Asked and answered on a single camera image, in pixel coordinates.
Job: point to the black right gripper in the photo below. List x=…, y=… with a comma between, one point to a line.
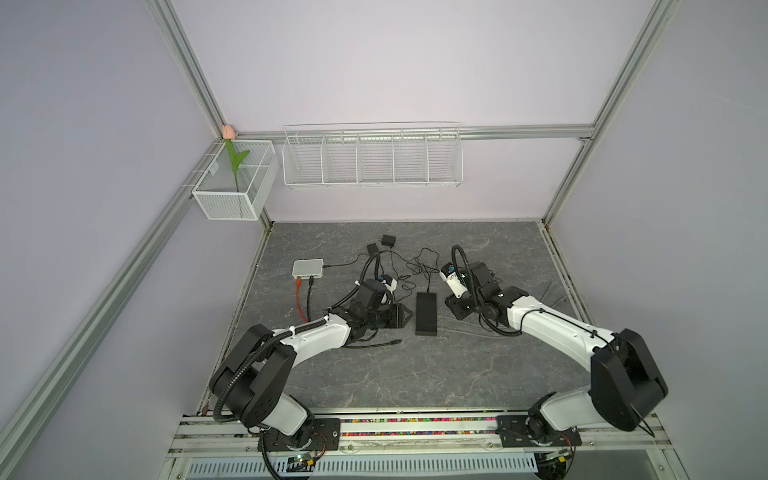
x=452, y=302

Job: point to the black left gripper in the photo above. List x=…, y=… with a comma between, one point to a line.
x=397, y=319

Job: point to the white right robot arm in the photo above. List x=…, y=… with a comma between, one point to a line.
x=625, y=383

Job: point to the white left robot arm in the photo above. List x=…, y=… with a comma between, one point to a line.
x=249, y=384

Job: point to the black power adapter far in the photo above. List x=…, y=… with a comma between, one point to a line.
x=388, y=241

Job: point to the white mesh box basket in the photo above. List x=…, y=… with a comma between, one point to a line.
x=215, y=190

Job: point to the pink artificial tulip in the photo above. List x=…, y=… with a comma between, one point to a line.
x=236, y=157

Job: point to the white wire wall basket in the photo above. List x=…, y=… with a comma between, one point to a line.
x=385, y=154

